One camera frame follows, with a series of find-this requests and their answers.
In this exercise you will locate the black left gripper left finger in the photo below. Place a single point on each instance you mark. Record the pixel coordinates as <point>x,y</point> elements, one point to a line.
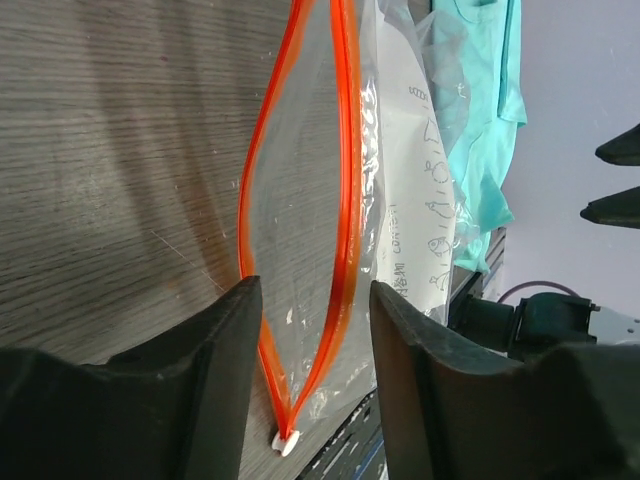
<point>174,407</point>

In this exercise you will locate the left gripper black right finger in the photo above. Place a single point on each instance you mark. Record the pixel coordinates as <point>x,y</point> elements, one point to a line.
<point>451,409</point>

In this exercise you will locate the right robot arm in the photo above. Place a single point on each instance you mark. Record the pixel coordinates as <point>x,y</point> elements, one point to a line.
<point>547,319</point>

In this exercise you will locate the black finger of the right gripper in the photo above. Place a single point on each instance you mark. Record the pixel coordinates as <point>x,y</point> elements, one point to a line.
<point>623,150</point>
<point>619,210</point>

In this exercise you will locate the clear zip top bag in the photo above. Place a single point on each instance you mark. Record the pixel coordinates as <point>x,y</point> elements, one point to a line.
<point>347,181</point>

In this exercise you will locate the teal t-shirt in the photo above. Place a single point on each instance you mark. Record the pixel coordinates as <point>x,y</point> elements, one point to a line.
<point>480,159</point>

